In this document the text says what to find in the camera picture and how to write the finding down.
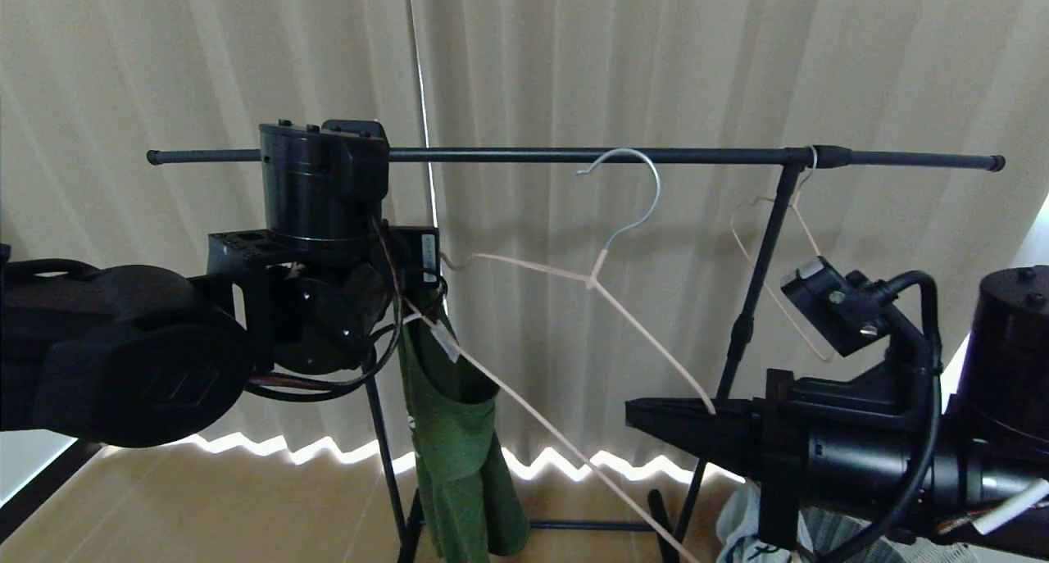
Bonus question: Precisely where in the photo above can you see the white laundry basket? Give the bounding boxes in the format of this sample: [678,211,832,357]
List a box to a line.
[791,506,902,563]

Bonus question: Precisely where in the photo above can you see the green long-sleeved shirt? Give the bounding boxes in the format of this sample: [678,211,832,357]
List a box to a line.
[397,297,531,562]

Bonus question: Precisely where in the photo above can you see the pale grey shorts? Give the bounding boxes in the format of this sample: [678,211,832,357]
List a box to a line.
[715,481,808,563]

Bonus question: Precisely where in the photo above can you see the pink clothes hanger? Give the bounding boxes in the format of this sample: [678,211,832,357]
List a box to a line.
[729,168,837,363]
[404,148,716,563]

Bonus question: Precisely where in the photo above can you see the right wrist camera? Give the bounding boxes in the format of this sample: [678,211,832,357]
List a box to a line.
[779,256,943,433]

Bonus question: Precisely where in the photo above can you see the black clothes rack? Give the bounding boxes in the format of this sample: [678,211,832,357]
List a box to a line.
[146,143,1007,563]

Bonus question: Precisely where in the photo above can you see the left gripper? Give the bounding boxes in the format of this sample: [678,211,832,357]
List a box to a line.
[277,227,442,377]

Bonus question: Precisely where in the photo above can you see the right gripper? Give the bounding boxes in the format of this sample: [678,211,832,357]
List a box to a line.
[758,369,986,547]

